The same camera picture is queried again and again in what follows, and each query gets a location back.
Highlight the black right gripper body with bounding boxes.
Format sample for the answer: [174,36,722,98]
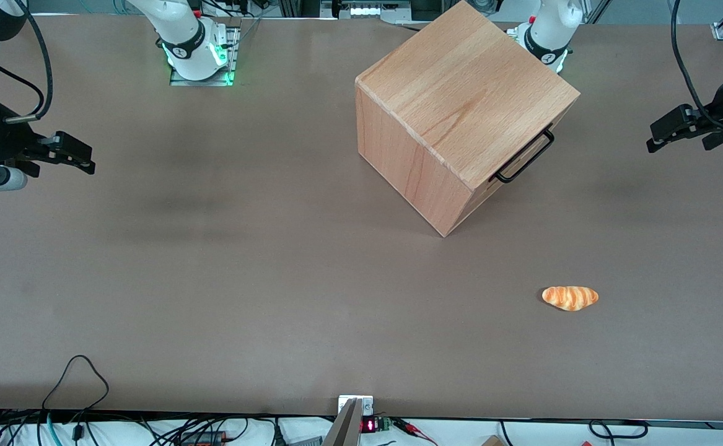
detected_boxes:
[0,102,59,180]

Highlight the wooden drawer with black handle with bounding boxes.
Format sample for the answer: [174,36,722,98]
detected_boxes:
[468,102,576,208]

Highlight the beech wood drawer cabinet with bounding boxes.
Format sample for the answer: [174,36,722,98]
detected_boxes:
[355,0,581,238]

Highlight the orange striped toy bread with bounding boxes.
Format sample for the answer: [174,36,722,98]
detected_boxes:
[541,286,600,312]

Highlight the lit control box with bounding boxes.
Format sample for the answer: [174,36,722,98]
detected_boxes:
[320,0,413,20]

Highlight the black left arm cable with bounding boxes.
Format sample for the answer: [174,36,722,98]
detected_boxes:
[670,0,723,131]

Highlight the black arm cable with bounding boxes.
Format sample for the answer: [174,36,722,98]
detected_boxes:
[0,0,54,123]
[670,0,723,131]

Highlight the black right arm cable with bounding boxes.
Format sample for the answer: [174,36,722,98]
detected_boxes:
[0,0,54,123]

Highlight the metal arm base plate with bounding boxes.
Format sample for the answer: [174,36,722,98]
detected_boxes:
[169,17,242,87]

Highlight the black looped cable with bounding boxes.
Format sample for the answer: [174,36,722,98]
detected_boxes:
[42,354,110,429]

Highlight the black flat-lying cable loop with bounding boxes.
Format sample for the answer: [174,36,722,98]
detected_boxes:
[588,419,649,440]

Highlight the grey metal camera mount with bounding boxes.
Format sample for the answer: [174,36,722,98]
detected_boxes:
[322,395,375,446]

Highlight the red thin wires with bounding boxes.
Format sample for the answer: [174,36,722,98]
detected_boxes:
[391,418,437,445]

